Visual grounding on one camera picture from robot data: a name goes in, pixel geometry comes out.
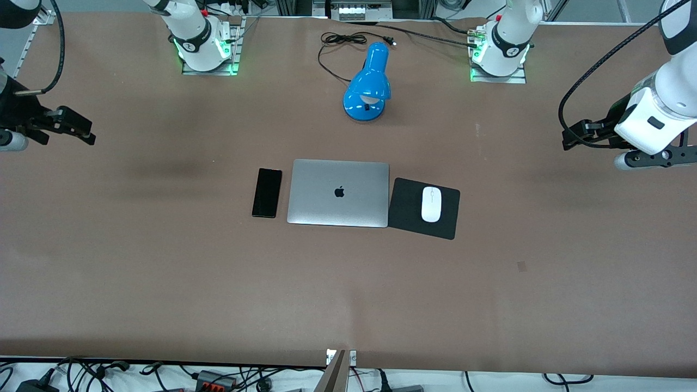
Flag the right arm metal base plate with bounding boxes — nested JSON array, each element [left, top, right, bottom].
[[181, 16, 241, 76]]

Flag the black cable to arm base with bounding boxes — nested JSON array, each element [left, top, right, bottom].
[[348, 21, 480, 48]]

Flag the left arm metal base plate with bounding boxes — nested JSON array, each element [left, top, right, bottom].
[[469, 24, 527, 84]]

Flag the tangled black cables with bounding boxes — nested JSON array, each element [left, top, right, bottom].
[[0, 357, 327, 392]]

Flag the wooden strip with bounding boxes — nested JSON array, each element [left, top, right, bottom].
[[316, 350, 347, 392]]

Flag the brown table cover mat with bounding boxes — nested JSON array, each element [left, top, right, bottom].
[[0, 12, 697, 377]]

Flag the black lamp power cord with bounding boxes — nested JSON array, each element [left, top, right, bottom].
[[317, 32, 397, 83]]

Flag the white computer mouse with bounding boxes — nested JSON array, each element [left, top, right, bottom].
[[421, 186, 442, 223]]

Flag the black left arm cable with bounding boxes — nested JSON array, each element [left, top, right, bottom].
[[558, 0, 681, 149]]

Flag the white box with sockets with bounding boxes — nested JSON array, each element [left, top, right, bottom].
[[338, 2, 391, 21]]

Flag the silver laptop with logo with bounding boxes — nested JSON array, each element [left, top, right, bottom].
[[287, 159, 390, 228]]

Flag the blue desk lamp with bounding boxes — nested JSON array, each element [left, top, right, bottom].
[[343, 42, 392, 122]]

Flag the grey connector with orange levers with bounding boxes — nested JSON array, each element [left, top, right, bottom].
[[195, 370, 238, 391]]

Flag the black mouse pad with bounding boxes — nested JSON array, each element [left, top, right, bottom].
[[388, 177, 461, 241]]

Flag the black power adapter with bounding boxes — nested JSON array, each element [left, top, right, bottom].
[[16, 377, 59, 392]]

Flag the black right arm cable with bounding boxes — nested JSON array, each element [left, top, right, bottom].
[[14, 0, 66, 97]]

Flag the black smartphone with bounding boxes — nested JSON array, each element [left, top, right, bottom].
[[252, 168, 283, 219]]

